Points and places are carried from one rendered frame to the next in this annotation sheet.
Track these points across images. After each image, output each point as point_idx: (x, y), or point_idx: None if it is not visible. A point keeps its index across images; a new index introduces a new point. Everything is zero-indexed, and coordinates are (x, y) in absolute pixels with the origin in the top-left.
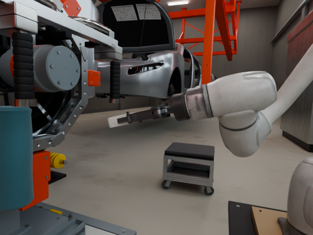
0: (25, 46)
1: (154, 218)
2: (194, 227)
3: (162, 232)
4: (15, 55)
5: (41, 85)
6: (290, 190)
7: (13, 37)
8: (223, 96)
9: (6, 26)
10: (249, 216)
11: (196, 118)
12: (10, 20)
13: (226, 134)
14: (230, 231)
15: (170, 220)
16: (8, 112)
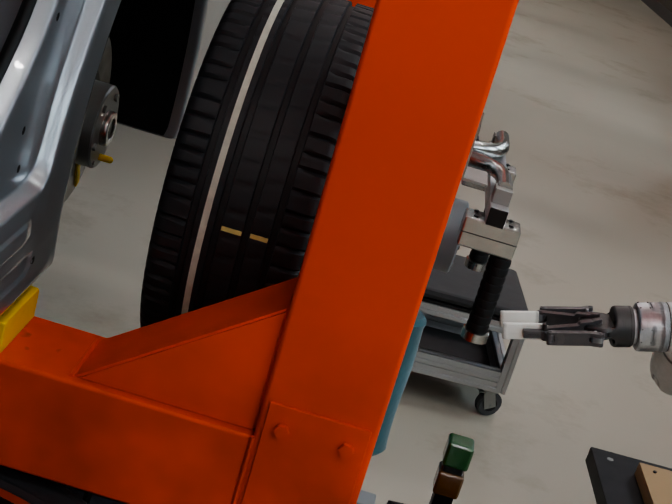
0: (506, 275)
1: (375, 468)
2: (475, 494)
3: (408, 501)
4: (493, 285)
5: None
6: None
7: (499, 266)
8: None
9: (497, 255)
10: (632, 480)
11: (643, 351)
12: (506, 250)
13: (667, 369)
14: (607, 501)
15: (413, 474)
16: (418, 328)
